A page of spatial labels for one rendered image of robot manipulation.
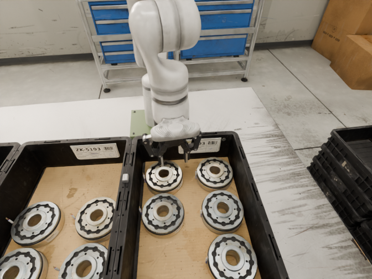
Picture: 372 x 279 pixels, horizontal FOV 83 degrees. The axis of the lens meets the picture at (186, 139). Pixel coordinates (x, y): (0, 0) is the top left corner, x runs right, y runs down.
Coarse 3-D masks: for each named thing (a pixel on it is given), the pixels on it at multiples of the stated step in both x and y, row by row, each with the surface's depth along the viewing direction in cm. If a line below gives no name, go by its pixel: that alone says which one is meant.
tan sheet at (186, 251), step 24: (192, 168) 63; (144, 192) 58; (192, 192) 58; (192, 216) 53; (144, 240) 49; (168, 240) 49; (192, 240) 49; (144, 264) 45; (168, 264) 45; (192, 264) 45
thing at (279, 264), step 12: (204, 132) 60; (216, 132) 60; (228, 132) 60; (132, 144) 57; (240, 144) 57; (132, 156) 54; (240, 156) 54; (132, 168) 51; (132, 180) 49; (252, 180) 49; (252, 192) 47; (264, 216) 43; (120, 228) 41; (264, 228) 41; (120, 240) 39; (120, 252) 39; (276, 252) 38; (120, 264) 37; (276, 264) 37; (120, 276) 35; (288, 276) 35
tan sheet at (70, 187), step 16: (48, 176) 61; (64, 176) 61; (80, 176) 61; (96, 176) 61; (112, 176) 61; (48, 192) 58; (64, 192) 58; (80, 192) 58; (96, 192) 58; (112, 192) 58; (64, 208) 54; (80, 208) 54; (64, 224) 52; (64, 240) 49; (80, 240) 49; (48, 256) 47; (64, 256) 47; (48, 272) 44
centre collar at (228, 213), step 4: (216, 200) 52; (220, 200) 52; (224, 200) 52; (228, 200) 52; (216, 204) 51; (228, 204) 51; (216, 208) 51; (232, 208) 51; (216, 212) 50; (228, 212) 50; (220, 216) 49; (224, 216) 49; (228, 216) 49
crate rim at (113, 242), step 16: (32, 144) 57; (48, 144) 57; (128, 144) 57; (16, 160) 53; (128, 160) 53; (0, 176) 50; (112, 224) 42; (112, 240) 39; (112, 256) 38; (112, 272) 36
